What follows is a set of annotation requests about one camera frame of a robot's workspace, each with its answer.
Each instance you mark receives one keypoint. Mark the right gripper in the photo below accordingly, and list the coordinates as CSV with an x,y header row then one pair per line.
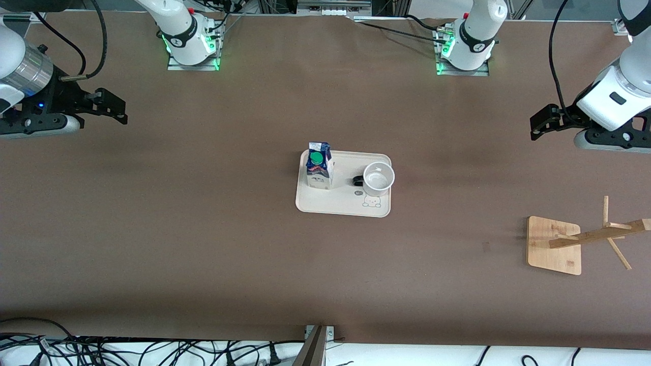
x,y
65,97

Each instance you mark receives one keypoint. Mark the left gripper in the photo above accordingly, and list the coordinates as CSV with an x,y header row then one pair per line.
x,y
568,116

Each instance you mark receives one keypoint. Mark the white smiley face mug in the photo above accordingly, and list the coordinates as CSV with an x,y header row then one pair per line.
x,y
379,179

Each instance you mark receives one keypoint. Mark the blue white milk carton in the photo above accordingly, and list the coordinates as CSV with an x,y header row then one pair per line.
x,y
319,175

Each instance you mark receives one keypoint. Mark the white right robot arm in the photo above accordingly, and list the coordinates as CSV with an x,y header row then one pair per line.
x,y
183,30

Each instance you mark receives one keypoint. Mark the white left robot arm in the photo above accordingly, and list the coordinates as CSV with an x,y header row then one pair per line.
x,y
475,35

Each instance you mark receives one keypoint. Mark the cream rabbit print tray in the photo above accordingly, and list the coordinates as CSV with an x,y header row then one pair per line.
x,y
335,203

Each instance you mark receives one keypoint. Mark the wooden mug rack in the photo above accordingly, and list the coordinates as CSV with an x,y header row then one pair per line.
x,y
552,254

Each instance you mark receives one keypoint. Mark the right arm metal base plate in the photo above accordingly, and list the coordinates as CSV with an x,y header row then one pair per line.
x,y
193,67

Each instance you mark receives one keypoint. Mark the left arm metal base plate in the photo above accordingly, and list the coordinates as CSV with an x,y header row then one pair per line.
x,y
463,73

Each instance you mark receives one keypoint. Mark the aluminium frame profile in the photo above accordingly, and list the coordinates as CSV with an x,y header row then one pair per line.
x,y
621,26

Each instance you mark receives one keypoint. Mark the grey metal rail unit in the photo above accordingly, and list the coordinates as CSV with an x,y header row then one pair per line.
x,y
333,6

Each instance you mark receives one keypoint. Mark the small metal bracket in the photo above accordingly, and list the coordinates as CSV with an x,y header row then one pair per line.
x,y
329,333

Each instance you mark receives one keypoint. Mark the grey metal post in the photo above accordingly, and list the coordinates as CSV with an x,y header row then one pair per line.
x,y
311,351

